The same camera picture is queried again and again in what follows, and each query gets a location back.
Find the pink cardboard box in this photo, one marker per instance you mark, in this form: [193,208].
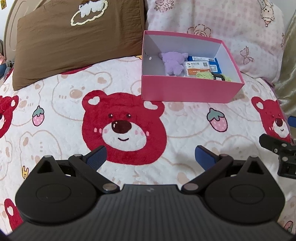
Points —
[157,85]

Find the gold curtain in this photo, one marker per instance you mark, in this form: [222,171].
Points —
[285,87]

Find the blue wet wipes pack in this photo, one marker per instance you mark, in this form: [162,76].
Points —
[213,63]

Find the green yarn ball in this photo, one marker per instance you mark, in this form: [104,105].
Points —
[213,76]

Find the yellow wall sticker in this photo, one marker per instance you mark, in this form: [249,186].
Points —
[3,4]

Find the clear box orange label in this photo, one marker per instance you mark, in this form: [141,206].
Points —
[191,68]

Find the bear print bed blanket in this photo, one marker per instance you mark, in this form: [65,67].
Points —
[147,142]

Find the purple plush toy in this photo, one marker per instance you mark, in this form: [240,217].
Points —
[174,62]

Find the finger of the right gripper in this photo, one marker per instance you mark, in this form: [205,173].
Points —
[292,121]
[285,152]

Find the brown pillow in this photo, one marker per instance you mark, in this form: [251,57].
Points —
[61,36]

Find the beige bed headboard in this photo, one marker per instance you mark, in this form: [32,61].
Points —
[19,9]

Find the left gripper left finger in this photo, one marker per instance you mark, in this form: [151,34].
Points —
[86,166]

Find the pink checkered pillow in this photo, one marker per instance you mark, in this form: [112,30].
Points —
[253,31]

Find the grey plush toy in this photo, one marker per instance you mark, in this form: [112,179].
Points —
[6,65]

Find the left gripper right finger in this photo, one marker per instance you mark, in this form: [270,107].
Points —
[214,165]

